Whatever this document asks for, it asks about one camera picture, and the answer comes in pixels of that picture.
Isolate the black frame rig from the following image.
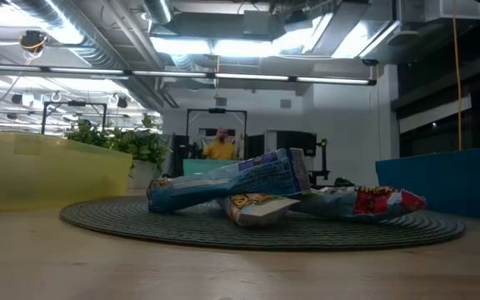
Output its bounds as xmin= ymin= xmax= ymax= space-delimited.
xmin=40 ymin=100 xmax=108 ymax=137
xmin=186 ymin=107 xmax=248 ymax=138

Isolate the grey round woven mat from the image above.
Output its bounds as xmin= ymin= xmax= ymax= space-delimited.
xmin=59 ymin=195 xmax=467 ymax=252

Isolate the person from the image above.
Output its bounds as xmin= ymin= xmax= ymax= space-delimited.
xmin=200 ymin=127 xmax=238 ymax=162

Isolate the teal plastic bin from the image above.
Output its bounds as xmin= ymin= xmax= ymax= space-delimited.
xmin=182 ymin=158 xmax=245 ymax=177

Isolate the green artificial plant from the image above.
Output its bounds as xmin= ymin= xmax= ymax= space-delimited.
xmin=67 ymin=114 xmax=170 ymax=172

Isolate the black robot stand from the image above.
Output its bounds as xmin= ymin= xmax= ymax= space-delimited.
xmin=308 ymin=138 xmax=333 ymax=187

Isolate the white plant pot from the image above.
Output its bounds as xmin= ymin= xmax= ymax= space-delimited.
xmin=127 ymin=160 xmax=162 ymax=191

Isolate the blue granola bar white label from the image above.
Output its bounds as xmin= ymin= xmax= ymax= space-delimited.
xmin=146 ymin=147 xmax=311 ymax=215

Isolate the red green Chewy granola bar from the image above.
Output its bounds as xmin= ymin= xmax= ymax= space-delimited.
xmin=292 ymin=186 xmax=428 ymax=223

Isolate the blue plastic bin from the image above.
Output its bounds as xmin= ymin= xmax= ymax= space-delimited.
xmin=375 ymin=145 xmax=480 ymax=223

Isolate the long LED light bar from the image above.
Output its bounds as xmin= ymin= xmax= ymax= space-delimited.
xmin=0 ymin=63 xmax=378 ymax=87

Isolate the black monitor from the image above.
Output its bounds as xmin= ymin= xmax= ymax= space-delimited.
xmin=275 ymin=131 xmax=318 ymax=162

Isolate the hanging yellow cable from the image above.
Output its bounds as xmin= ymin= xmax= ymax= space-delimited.
xmin=451 ymin=16 xmax=463 ymax=151

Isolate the black ceiling cable reel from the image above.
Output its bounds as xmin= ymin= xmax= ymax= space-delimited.
xmin=18 ymin=29 xmax=48 ymax=53

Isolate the yellow plastic bin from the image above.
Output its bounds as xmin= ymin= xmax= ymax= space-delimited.
xmin=0 ymin=130 xmax=133 ymax=212

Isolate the yellow white granola bar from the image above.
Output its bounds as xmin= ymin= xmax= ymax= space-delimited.
xmin=224 ymin=192 xmax=300 ymax=228

